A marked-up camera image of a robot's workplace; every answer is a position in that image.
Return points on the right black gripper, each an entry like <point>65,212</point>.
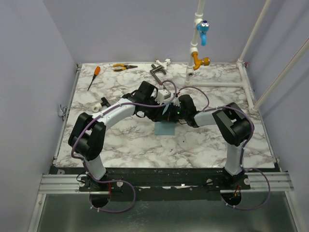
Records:
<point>171,108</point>

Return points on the orange tap valve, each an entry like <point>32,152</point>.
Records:
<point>199,62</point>

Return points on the orange handled screwdriver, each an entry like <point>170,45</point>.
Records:
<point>95,74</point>

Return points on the aluminium rail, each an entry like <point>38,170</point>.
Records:
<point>67,184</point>

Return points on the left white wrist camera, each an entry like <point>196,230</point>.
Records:
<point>162,94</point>

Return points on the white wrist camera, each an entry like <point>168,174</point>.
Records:
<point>162,94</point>
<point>176,101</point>

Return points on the teal paper envelope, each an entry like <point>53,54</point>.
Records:
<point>163,124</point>

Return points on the blue tap valve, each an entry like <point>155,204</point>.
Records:
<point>203,27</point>

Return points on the dark metal crank handle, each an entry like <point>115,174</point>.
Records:
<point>155,70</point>

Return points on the white PVC coupling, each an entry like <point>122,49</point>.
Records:
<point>97,107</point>

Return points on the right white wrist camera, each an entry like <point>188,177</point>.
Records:
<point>176,101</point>

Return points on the wall hook clip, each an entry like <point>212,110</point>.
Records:
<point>62,111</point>

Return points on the white pipe fitting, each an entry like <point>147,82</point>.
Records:
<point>164,64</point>

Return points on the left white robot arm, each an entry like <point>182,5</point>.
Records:
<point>88,134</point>

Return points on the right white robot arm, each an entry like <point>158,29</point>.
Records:
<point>235,127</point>

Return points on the yellow handled pliers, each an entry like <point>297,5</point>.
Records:
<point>123,67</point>

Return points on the black T-shaped tool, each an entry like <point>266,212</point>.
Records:
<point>104,102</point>

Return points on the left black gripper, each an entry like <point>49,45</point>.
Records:
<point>156,115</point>

